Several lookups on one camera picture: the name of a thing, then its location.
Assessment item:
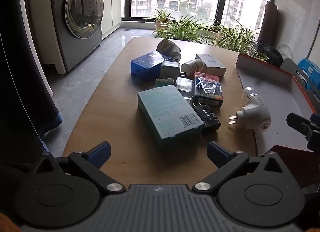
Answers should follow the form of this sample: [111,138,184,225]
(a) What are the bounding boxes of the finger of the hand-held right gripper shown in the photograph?
[306,132,320,152]
[287,113,320,136]

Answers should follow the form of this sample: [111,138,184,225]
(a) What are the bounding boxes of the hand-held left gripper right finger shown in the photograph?
[192,141,288,195]

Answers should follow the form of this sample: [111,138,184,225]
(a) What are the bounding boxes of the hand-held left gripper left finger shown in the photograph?
[29,141,125,195]

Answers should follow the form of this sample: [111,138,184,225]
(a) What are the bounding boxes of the black power adapter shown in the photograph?
[192,101,222,134]

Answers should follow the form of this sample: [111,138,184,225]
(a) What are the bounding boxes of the orange cardboard box tray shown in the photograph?
[236,53,320,189]

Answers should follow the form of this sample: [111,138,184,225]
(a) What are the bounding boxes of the white plug with clear bulb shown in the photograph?
[228,86,272,132]

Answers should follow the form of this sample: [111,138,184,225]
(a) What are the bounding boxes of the teal cardboard box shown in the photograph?
[137,85,205,147]

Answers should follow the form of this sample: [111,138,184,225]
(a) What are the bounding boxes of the white grey cardboard box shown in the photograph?
[195,54,227,76]

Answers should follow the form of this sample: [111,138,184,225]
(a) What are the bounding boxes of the white pill bottle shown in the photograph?
[181,59,204,73]

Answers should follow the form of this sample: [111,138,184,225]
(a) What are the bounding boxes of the blue plastic case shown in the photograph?
[130,50,172,81]

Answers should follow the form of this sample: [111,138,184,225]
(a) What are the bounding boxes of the white cube power adapter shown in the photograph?
[160,61,181,80]

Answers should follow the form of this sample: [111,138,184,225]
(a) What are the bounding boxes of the white elbow plug night light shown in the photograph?
[157,39,182,63]

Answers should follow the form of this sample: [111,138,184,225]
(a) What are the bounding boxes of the grey chair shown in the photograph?
[280,58,313,90]

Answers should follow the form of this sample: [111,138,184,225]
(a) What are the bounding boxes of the red black card box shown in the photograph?
[193,71,224,108]

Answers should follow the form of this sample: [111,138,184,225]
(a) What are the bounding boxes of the white fan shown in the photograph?
[276,43,293,65]

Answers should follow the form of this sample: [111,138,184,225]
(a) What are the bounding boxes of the clear plastic container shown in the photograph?
[175,77,195,100]

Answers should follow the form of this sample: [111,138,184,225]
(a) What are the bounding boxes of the black bag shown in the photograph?
[256,41,284,68]

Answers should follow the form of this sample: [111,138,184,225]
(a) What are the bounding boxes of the small grey green gadget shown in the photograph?
[155,78,175,88]

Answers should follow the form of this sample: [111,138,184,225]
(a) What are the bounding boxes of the wide spider plant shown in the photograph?
[205,18,269,60]

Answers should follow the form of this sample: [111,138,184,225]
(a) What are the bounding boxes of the grey washing machine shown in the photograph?
[49,0,104,74]

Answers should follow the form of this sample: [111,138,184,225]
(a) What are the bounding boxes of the large spider plant white pot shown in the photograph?
[155,15,215,43]

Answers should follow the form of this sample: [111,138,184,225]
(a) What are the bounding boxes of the small spider plant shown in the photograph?
[145,8,180,31]

